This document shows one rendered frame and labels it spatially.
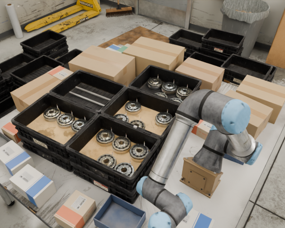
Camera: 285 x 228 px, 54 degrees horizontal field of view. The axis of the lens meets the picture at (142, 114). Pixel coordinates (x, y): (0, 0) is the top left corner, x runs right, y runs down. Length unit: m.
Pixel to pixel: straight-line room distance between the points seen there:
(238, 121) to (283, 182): 1.73
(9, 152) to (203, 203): 1.10
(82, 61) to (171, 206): 1.41
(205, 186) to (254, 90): 0.81
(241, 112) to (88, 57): 1.44
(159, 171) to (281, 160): 1.89
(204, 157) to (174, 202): 0.43
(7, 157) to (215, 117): 1.17
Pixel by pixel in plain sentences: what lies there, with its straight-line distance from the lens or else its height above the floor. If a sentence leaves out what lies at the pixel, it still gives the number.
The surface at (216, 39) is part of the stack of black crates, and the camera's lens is 3.38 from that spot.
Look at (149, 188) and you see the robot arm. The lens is 1.08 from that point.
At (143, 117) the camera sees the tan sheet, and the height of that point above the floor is 0.83.
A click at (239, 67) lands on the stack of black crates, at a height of 0.49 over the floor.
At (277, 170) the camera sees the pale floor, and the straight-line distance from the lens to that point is 2.74.
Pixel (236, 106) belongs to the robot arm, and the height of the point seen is 1.39.
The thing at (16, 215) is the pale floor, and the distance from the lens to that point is 2.45.
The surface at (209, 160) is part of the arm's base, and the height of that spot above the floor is 0.92.
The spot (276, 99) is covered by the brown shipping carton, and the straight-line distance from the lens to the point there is 1.99.
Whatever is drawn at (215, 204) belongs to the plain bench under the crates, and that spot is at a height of 0.70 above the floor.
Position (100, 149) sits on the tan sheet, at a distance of 1.55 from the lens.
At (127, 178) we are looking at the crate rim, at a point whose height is 0.93.
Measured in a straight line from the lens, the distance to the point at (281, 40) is 4.05.
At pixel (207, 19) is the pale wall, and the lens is 4.56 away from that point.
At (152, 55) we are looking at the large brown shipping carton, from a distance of 2.16.
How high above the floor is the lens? 1.99
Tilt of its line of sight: 42 degrees down
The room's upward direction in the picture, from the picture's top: straight up
